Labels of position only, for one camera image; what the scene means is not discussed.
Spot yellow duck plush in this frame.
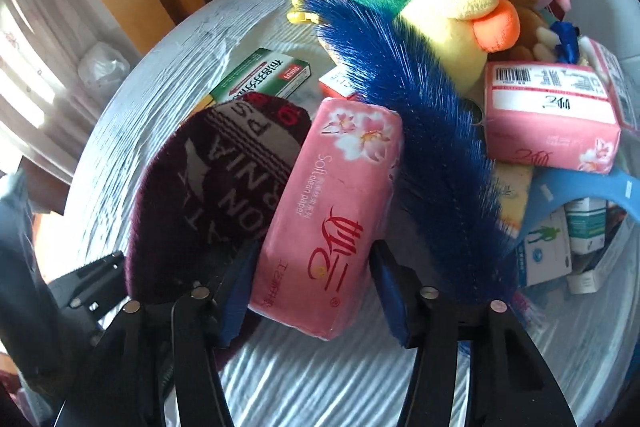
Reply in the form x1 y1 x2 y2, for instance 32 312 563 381
286 0 521 98

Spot white teal medicine box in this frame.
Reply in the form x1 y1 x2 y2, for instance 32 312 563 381
514 207 572 287

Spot pink tissue pack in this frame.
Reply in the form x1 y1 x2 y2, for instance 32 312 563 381
484 62 622 174
250 98 402 340

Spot blue feather duster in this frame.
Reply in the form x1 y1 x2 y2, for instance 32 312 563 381
300 0 518 303

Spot green white medicine box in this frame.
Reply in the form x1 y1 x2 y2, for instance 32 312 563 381
191 48 311 115

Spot maroon knit beanie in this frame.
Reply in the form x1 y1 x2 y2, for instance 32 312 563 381
124 91 314 368

